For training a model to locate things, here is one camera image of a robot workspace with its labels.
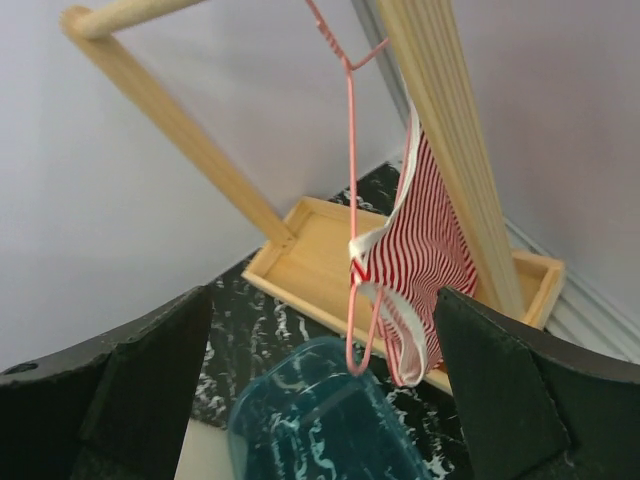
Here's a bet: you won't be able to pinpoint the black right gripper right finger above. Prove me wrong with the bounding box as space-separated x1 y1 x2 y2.
434 288 639 479

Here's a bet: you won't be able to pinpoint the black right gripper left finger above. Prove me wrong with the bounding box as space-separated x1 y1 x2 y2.
1 286 212 479

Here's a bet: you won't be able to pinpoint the red white striped tank top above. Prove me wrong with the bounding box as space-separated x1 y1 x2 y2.
348 106 478 386

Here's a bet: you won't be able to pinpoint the pink wire hanger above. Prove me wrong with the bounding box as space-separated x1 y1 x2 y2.
305 0 389 376

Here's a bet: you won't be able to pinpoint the wooden clothes rack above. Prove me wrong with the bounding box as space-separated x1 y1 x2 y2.
61 1 565 391

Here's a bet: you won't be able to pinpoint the teal transparent plastic bin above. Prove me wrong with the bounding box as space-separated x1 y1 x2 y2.
227 337 430 480

